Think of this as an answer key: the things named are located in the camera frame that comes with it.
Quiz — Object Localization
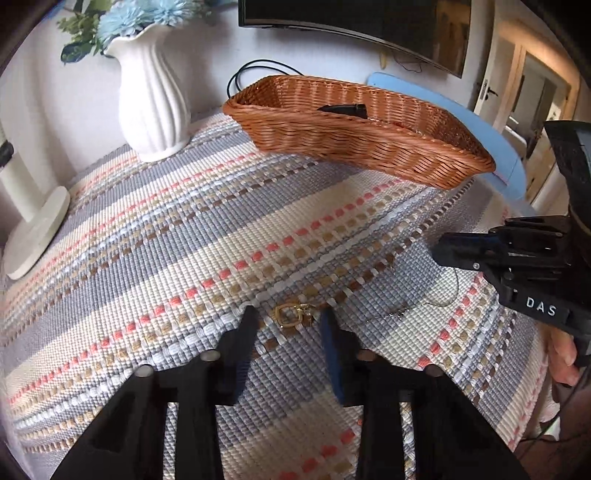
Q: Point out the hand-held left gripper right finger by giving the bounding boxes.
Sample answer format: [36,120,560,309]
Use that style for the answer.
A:
[320,308,532,480]

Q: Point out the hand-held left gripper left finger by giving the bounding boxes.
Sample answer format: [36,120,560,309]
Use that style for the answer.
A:
[50,305,260,480]

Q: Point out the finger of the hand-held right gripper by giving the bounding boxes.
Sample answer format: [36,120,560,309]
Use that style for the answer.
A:
[433,231,509,274]
[488,216,573,247]

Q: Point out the gold ring earring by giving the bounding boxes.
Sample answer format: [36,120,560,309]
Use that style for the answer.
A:
[274,303,319,329]

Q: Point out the thin chain necklace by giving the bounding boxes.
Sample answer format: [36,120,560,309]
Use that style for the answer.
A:
[365,265,460,321]

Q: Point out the brown wicker basket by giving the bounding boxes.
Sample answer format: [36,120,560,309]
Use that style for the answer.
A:
[223,75,497,191]

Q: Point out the black wristwatch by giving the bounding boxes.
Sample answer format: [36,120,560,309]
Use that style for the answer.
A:
[318,104,370,121]

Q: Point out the person's right hand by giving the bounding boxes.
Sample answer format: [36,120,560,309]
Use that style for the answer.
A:
[547,330,580,386]

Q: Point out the striped woven tablecloth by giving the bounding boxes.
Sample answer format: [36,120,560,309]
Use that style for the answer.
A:
[0,111,555,480]

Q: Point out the white door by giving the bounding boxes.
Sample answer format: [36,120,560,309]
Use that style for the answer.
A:
[471,23,583,206]

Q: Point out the white lamp base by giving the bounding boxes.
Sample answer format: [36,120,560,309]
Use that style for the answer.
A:
[0,120,71,281]

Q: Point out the white ribbed vase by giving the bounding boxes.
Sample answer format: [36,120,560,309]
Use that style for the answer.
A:
[105,24,192,162]

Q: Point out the blue and white artificial flowers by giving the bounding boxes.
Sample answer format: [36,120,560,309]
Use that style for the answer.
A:
[55,0,218,65]

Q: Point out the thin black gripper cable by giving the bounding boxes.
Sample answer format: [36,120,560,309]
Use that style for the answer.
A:
[515,383,578,446]

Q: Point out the thin wall cable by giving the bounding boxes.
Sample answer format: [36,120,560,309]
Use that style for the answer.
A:
[392,51,422,75]

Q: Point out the black wall television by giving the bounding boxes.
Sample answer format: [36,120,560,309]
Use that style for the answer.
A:
[238,0,472,78]

